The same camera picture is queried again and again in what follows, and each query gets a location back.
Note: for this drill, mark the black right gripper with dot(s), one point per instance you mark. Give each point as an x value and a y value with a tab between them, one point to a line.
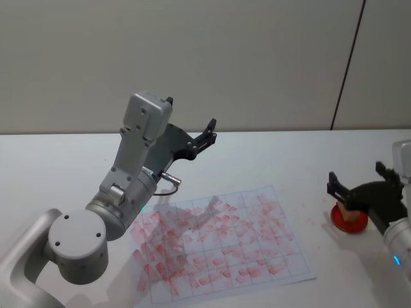
375	197

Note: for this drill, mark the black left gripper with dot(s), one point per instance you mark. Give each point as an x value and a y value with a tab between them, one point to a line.
173	141

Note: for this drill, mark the small tan stamp block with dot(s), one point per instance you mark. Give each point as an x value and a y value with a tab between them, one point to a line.
350	215

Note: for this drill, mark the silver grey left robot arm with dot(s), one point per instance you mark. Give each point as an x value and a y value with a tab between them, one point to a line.
77	240

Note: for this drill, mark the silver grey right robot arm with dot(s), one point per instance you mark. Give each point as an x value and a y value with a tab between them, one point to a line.
399	239

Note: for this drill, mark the round red ink pad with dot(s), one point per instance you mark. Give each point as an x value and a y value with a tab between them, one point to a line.
351	226

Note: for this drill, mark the gridded paper sheet, red stamps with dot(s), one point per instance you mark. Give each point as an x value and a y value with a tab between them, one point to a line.
224	244

